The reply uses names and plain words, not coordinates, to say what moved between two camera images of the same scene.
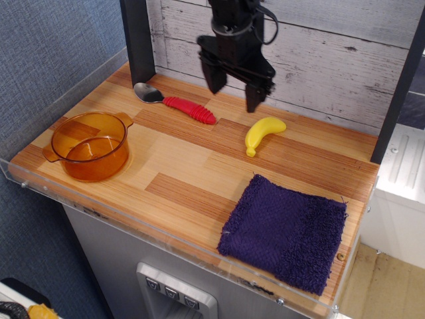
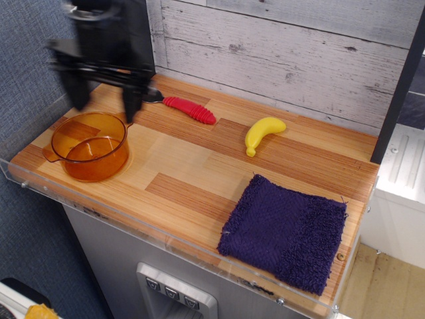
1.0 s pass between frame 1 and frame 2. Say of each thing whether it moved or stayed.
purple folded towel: stayed
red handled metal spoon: stayed
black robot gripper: moved
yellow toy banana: stayed
